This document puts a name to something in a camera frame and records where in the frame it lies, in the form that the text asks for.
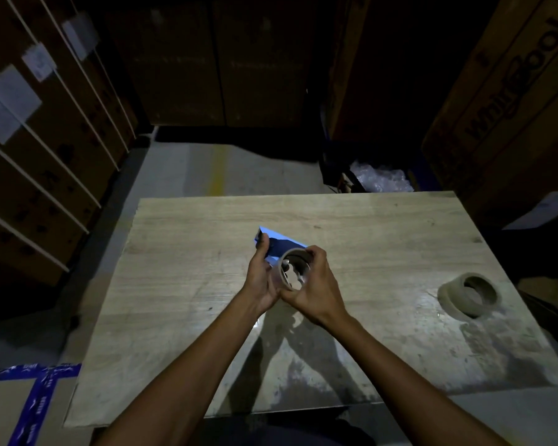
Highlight person's left hand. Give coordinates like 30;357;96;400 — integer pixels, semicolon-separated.
241;232;285;317

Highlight person's right hand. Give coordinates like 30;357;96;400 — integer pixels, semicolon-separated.
278;245;350;328

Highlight blue tape dispenser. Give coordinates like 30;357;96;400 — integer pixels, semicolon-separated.
253;226;310;274

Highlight cardboard tape core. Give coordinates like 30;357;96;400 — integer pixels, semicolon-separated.
273;248;313;293

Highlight clear tape roll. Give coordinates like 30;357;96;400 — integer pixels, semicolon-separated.
436;272;501;320

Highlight person's left forearm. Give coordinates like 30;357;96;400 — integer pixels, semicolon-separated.
92;290;261;446

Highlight person's right forearm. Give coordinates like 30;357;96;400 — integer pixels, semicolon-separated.
323;313;510;446

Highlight person's dark trousers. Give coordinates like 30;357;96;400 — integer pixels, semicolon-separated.
200;411;378;446

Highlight cardboard box with blue tape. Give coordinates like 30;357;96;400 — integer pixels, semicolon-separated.
0;363;82;446

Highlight black plastic bin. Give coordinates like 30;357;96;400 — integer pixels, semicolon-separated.
321;152;366;193

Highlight clear plastic wrap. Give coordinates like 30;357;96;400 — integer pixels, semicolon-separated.
350;161;415;193

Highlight flat brown cardboard piece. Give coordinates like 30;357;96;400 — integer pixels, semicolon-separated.
516;269;558;302

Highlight plain brown cardboard boxes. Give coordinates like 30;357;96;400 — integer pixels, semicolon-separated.
107;0;317;128

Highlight white flat sheet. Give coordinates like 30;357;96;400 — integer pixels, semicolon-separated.
502;190;558;230

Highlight large printed cardboard box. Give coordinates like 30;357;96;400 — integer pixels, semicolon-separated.
422;0;558;219

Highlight grey paper label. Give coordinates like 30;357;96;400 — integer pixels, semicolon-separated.
63;12;101;61

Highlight large white paper label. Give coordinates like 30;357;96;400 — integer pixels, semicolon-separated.
0;64;43;144

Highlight small printed white label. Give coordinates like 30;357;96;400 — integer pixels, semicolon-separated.
22;43;56;82

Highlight cardboard cartons with white straps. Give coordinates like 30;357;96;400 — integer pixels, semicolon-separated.
0;0;140;286

